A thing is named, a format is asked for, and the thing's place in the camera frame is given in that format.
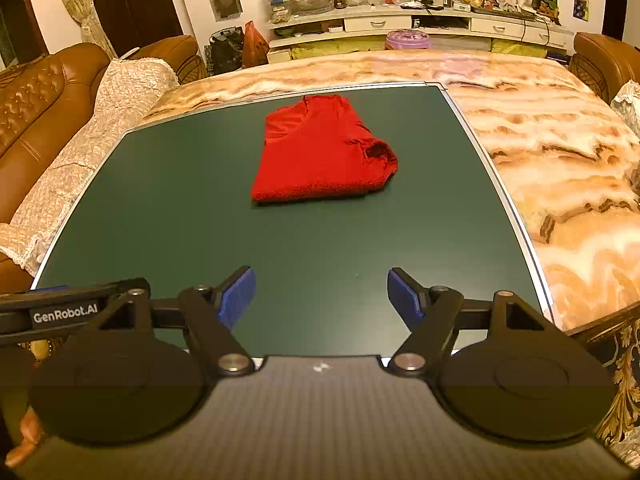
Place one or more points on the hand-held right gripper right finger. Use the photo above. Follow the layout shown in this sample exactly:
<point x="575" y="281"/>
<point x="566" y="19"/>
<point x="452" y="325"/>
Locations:
<point x="406" y="300"/>

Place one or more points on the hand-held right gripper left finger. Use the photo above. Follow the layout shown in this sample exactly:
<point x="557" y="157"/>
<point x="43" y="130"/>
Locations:
<point x="237" y="300"/>

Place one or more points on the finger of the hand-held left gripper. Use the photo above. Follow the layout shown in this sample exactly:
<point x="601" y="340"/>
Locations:
<point x="50" y="288"/>

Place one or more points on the red long-sleeve shirt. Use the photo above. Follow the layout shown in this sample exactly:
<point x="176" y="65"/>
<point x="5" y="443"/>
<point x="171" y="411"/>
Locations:
<point x="310" y="160"/>

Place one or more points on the person's left hand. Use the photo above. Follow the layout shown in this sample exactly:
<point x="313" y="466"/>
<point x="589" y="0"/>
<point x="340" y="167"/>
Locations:
<point x="30" y="425"/>

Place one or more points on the brown leather sofa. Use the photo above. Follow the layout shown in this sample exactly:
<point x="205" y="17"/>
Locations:
<point x="40" y="110"/>

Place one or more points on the cream lace sofa cover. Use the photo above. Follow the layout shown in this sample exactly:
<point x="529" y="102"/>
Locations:
<point x="115" y="110"/>

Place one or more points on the black bag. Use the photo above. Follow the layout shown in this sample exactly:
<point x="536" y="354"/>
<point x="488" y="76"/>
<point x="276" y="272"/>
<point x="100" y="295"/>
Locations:
<point x="225" y="52"/>

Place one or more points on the white box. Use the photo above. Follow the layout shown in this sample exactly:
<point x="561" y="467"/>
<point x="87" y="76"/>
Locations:
<point x="279" y="55"/>

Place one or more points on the orange plastic bag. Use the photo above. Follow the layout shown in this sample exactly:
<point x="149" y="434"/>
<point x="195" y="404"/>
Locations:
<point x="255" y="45"/>

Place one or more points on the large green cushion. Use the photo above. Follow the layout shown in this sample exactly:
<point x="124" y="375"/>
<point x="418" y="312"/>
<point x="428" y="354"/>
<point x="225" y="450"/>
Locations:
<point x="335" y="51"/>

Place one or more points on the purple plastic stool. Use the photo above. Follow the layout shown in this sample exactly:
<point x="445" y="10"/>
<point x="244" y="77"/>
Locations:
<point x="407" y="39"/>

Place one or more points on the small green cushion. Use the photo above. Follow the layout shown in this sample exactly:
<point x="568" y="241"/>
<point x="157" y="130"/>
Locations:
<point x="520" y="49"/>

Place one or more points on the white TV cabinet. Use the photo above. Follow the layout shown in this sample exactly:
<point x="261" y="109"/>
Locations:
<point x="377" y="23"/>

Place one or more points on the lace curtain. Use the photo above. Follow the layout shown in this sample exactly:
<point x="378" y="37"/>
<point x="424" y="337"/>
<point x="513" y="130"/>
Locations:
<point x="85" y="5"/>

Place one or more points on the white lace armchair cover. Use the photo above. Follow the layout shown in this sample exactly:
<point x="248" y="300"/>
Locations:
<point x="627" y="105"/>

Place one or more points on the dark wooden door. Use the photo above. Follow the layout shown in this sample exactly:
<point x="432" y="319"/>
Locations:
<point x="145" y="5"/>

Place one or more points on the clear food container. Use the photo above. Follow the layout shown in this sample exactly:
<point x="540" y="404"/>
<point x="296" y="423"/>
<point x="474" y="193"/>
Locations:
<point x="278" y="2"/>

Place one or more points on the brown leather armchair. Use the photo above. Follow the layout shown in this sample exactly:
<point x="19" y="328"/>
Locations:
<point x="600" y="60"/>

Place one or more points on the green board with aluminium frame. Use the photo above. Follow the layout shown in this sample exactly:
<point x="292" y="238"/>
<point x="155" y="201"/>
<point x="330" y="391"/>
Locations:
<point x="200" y="235"/>

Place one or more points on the small dark wall poster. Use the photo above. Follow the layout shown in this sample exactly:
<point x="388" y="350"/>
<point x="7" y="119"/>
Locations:
<point x="582" y="4"/>

